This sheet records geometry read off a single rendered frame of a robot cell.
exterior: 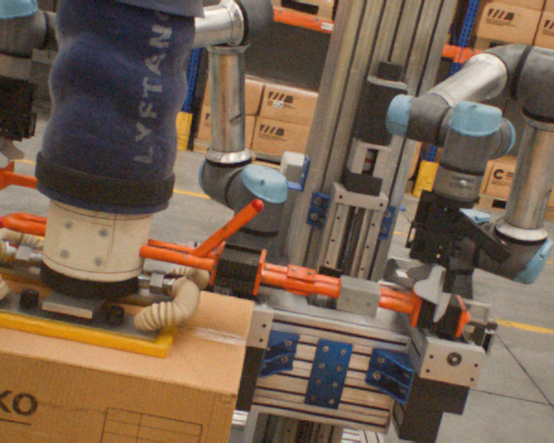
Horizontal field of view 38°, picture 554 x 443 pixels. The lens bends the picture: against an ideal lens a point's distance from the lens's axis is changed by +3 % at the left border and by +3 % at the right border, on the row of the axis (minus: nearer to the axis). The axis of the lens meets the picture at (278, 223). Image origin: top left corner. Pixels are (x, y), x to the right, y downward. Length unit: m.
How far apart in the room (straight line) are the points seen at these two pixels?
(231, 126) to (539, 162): 0.70
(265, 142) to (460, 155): 7.23
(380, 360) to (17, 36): 1.09
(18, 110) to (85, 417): 0.66
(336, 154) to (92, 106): 0.90
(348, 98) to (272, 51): 7.77
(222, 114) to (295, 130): 6.60
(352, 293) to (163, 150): 0.40
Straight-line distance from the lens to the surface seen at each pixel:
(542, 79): 1.75
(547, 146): 1.81
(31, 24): 1.65
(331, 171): 2.03
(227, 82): 1.89
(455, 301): 1.40
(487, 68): 1.71
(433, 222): 1.35
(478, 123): 1.31
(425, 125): 1.44
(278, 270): 1.39
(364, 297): 1.36
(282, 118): 8.47
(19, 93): 1.66
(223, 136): 1.92
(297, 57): 9.78
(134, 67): 1.25
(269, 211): 1.85
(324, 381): 2.00
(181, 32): 1.28
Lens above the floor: 1.65
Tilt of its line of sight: 15 degrees down
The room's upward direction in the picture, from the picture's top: 12 degrees clockwise
